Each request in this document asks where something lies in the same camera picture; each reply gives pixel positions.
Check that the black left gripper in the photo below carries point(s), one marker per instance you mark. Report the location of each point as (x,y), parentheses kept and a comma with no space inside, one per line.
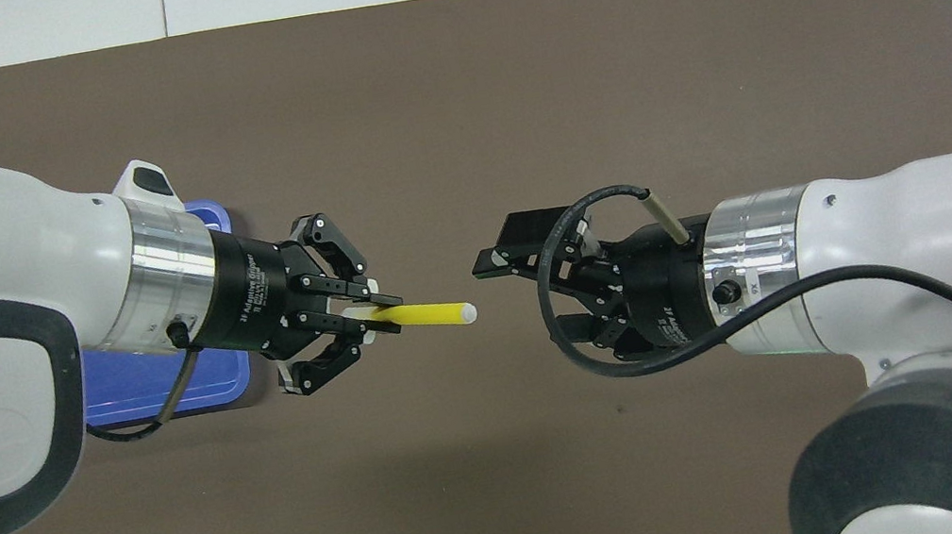
(261,296)

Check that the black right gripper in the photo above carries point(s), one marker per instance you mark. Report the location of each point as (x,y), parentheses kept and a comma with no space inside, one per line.
(660,285)

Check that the yellow marker pen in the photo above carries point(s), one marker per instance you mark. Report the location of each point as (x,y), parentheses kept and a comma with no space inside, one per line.
(436,315)

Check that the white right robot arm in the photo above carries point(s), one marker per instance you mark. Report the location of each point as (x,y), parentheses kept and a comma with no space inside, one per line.
(911,236)

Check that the blue plastic tray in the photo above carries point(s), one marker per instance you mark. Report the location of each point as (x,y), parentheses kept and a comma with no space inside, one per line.
(170,387)

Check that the brown table mat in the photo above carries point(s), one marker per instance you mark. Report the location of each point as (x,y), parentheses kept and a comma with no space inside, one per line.
(445,71)

